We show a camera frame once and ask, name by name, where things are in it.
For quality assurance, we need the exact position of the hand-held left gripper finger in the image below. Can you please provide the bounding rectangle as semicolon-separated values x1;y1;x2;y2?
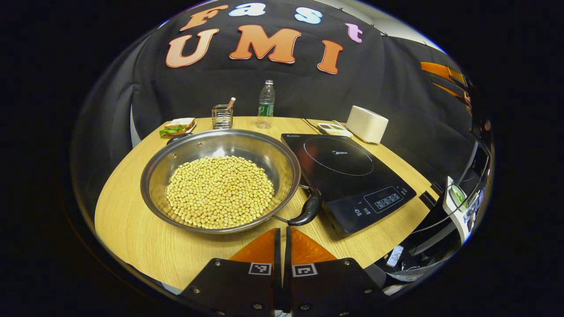
284;227;388;317
178;228;282;317

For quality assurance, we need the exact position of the black induction cooktop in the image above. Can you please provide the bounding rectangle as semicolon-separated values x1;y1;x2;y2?
281;133;417;234

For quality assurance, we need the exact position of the stainless steel pot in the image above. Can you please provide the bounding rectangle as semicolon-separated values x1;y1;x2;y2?
140;129;323;234

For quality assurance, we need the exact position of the row of backdrop clips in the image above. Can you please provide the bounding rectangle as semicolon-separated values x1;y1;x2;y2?
337;7;390;38

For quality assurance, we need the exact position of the pile of soybeans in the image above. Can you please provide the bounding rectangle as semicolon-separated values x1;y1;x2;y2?
166;155;275;229

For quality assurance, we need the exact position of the white toaster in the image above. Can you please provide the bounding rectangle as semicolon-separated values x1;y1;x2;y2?
346;105;389;144

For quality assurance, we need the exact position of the white divided bean dish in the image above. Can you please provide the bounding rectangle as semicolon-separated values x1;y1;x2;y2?
317;122;353;138

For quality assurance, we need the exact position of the clear plastic water bottle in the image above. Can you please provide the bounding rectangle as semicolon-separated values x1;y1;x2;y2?
257;80;276;129

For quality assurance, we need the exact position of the small white plate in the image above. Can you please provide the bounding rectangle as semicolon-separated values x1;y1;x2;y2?
165;121;197;137

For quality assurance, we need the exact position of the sandwich with lettuce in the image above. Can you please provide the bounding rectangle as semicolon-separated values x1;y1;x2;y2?
160;118;195;136

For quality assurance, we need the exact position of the wire mesh holder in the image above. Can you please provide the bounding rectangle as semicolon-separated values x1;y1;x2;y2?
211;104;233;129

